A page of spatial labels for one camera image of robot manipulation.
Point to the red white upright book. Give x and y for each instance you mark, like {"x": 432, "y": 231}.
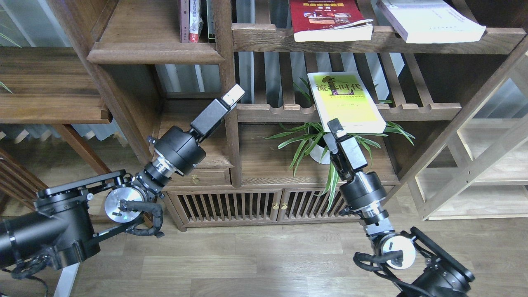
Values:
{"x": 195, "y": 21}

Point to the white metal stand leg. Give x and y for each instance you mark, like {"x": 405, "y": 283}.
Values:
{"x": 66, "y": 281}

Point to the white plant pot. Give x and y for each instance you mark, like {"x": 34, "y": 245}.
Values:
{"x": 320, "y": 153}

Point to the brass drawer knob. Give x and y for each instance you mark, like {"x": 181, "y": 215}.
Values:
{"x": 195, "y": 179}

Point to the red cover book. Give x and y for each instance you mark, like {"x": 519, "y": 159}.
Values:
{"x": 329, "y": 21}

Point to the green spider plant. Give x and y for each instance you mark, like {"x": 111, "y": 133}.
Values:
{"x": 313, "y": 135}

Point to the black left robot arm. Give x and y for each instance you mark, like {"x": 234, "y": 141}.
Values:
{"x": 59, "y": 232}

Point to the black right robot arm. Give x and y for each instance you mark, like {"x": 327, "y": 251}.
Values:
{"x": 443, "y": 275}

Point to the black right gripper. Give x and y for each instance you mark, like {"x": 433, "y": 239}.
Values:
{"x": 362, "y": 192}

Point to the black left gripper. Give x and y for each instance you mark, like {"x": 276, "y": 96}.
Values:
{"x": 179, "y": 151}

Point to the light wooden shelf unit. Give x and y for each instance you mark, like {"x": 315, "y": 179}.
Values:
{"x": 489, "y": 179}

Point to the yellow-green cover book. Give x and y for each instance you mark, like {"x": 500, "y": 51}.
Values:
{"x": 343, "y": 95}

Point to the dark upright book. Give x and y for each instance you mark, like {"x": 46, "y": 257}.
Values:
{"x": 210, "y": 21}

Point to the dark wooden slatted chair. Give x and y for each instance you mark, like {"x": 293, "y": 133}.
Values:
{"x": 17, "y": 182}

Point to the pink spine upright book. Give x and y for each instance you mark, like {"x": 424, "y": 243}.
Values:
{"x": 184, "y": 20}

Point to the white cover book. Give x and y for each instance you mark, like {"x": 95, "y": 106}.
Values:
{"x": 429, "y": 22}

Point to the dark wooden side table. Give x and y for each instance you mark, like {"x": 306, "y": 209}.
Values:
{"x": 50, "y": 85}

